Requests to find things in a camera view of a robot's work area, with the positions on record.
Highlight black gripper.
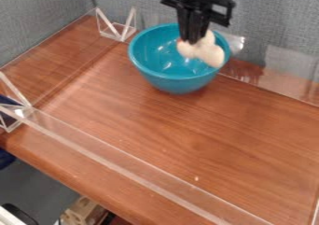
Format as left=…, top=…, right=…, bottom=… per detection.
left=160, top=0, right=235, bottom=43

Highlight white plush mushroom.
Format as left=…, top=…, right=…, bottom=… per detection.
left=178, top=31, right=226, bottom=68

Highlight blue bowl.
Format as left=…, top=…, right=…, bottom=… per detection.
left=128, top=23, right=221, bottom=94

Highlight clear acrylic back barrier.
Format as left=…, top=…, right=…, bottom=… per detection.
left=221, top=32, right=319, bottom=107

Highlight clear acrylic barrier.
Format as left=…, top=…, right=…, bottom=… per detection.
left=2, top=107, right=273, bottom=225
left=221, top=32, right=319, bottom=107

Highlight clear acrylic front barrier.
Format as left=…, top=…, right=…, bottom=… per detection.
left=2, top=107, right=273, bottom=225

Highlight dark blue object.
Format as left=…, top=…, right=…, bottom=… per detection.
left=0, top=94, right=20, bottom=171

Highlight wooden block under table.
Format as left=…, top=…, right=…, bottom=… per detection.
left=62, top=197, right=108, bottom=225

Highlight black and white object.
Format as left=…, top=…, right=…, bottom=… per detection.
left=0, top=204, right=39, bottom=225

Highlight clear acrylic corner bracket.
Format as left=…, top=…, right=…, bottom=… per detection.
left=95, top=7, right=138, bottom=42

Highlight clear acrylic left bracket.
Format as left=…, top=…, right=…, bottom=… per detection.
left=0, top=72, right=32, bottom=133

